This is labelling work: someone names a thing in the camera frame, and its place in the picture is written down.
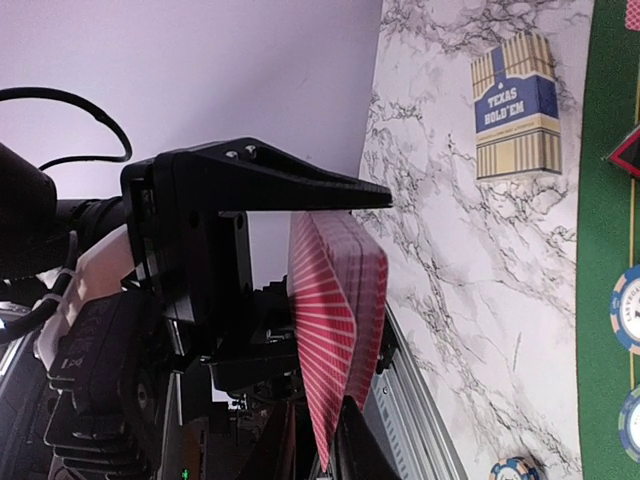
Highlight red card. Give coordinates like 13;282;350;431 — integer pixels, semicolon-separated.
624;0;640;32

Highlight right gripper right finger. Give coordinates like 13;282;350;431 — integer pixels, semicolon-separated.
332;396;399;480

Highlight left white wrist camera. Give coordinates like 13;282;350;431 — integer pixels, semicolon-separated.
32;224;136;391

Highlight black triangular dealer button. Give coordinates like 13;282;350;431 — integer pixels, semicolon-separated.
609;124;640;179

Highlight red playing card deck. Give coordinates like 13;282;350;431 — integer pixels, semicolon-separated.
286;211;388;468

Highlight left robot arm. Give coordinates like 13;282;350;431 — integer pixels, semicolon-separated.
1;138;395;479

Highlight white chips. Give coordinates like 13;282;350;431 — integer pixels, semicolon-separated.
609;265;640;355

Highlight round green poker mat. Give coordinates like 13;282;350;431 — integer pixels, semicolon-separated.
576;1;639;479

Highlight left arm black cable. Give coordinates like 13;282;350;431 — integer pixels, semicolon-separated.
0;87;134;171

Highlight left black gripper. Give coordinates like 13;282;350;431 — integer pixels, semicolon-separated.
121;137;392;390

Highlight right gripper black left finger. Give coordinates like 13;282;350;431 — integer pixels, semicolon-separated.
239;401;295;480

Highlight blue gold card box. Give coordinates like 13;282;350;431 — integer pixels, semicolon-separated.
471;31;562;180

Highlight teal chips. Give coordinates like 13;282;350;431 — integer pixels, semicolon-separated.
618;387;640;463

